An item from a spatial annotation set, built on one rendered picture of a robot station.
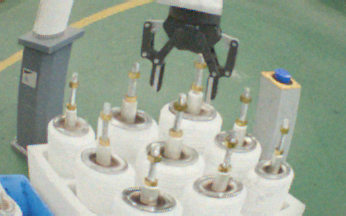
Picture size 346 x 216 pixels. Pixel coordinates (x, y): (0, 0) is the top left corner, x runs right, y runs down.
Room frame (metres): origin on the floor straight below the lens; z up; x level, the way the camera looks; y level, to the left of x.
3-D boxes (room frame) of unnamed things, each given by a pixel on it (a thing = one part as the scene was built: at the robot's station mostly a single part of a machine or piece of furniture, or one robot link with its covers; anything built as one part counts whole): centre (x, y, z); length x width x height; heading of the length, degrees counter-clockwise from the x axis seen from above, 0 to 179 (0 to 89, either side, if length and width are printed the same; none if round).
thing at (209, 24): (1.06, -0.01, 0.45); 0.08 x 0.08 x 0.09
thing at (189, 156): (1.06, -0.01, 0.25); 0.08 x 0.08 x 0.01
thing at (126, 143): (1.16, 0.06, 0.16); 0.10 x 0.10 x 0.18
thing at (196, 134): (1.23, -0.03, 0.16); 0.10 x 0.10 x 0.18
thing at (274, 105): (1.30, -0.19, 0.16); 0.07 x 0.07 x 0.31; 38
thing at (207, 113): (1.23, -0.03, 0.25); 0.08 x 0.08 x 0.01
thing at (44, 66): (1.42, 0.30, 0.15); 0.15 x 0.15 x 0.30; 65
